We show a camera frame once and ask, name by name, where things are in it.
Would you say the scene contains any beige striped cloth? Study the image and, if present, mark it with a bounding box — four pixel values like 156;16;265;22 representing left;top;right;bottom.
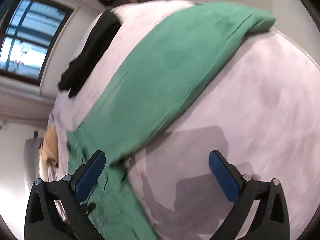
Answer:
40;125;59;168

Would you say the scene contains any dark framed window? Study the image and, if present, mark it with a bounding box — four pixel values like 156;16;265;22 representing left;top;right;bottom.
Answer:
0;0;75;85

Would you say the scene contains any black cloth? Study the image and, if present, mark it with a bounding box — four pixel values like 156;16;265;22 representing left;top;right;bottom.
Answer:
58;10;122;98

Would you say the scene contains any green garment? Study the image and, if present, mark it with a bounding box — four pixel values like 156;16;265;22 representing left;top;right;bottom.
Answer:
66;1;277;240

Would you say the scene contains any light purple embossed bedspread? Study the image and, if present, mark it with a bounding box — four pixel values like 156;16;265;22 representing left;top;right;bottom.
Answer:
46;0;320;240

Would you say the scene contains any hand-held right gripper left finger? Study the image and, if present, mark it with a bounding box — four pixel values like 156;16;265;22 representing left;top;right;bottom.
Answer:
24;150;107;240

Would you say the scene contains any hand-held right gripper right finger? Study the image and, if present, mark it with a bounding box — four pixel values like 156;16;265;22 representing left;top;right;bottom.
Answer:
209;150;290;240

